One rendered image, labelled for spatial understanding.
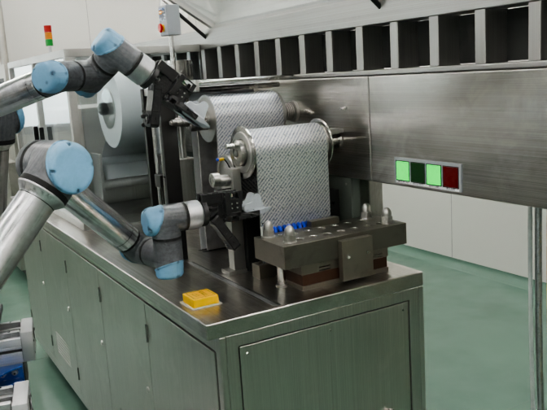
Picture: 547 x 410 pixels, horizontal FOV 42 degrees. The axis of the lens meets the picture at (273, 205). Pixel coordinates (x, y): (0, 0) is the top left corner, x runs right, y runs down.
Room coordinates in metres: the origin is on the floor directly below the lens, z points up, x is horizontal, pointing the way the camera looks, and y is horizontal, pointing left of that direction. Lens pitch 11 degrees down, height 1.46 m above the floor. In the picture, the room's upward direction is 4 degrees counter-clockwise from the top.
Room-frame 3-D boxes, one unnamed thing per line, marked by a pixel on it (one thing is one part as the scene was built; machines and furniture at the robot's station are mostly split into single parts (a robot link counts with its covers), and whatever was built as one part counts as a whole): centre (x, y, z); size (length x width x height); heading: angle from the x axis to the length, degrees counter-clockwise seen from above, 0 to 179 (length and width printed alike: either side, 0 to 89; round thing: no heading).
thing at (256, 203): (1.91, 0.04, 1.11); 0.09 x 0.03 x 0.06; 118
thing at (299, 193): (1.99, -0.06, 1.11); 0.23 x 0.01 x 0.18; 119
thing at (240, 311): (2.82, 0.50, 0.88); 2.52 x 0.66 x 0.04; 29
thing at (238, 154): (1.97, 0.09, 1.25); 0.07 x 0.02 x 0.07; 29
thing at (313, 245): (1.90, -0.15, 1.00); 0.40 x 0.16 x 0.06; 119
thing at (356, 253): (1.83, -0.21, 0.96); 0.10 x 0.03 x 0.11; 119
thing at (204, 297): (1.72, 0.20, 0.91); 0.07 x 0.07 x 0.02; 29
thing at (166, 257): (1.80, 0.29, 1.01); 0.11 x 0.08 x 0.11; 45
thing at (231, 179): (1.99, 0.13, 1.05); 0.06 x 0.05 x 0.31; 119
